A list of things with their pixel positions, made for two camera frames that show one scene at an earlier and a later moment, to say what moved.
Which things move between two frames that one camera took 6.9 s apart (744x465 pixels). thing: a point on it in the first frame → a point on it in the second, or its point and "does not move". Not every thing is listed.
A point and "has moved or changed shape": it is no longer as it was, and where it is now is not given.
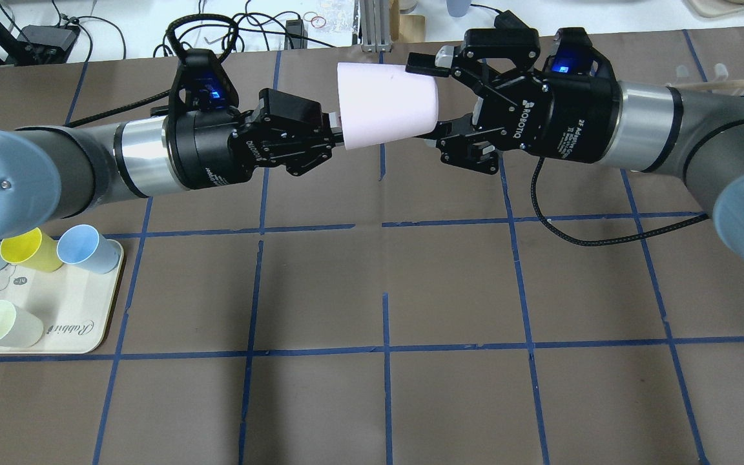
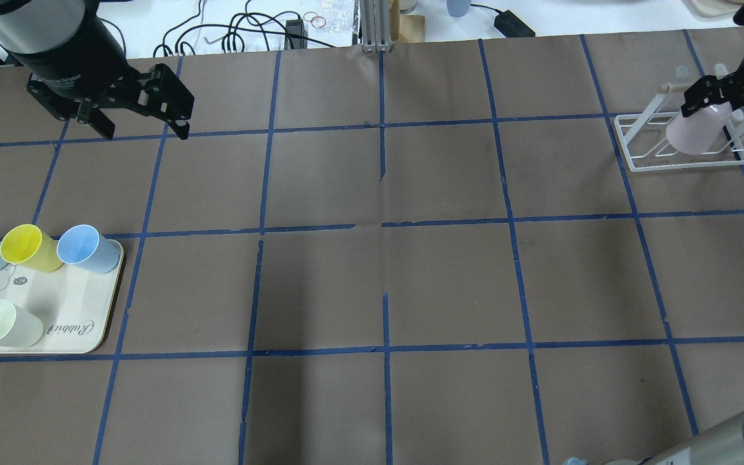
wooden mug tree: x=405 y=28 does not move
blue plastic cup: x=84 y=246 does not move
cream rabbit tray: x=73 y=305 does not move
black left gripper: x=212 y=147 → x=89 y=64
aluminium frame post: x=376 y=22 does not move
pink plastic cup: x=380 y=103 has moved or changed shape
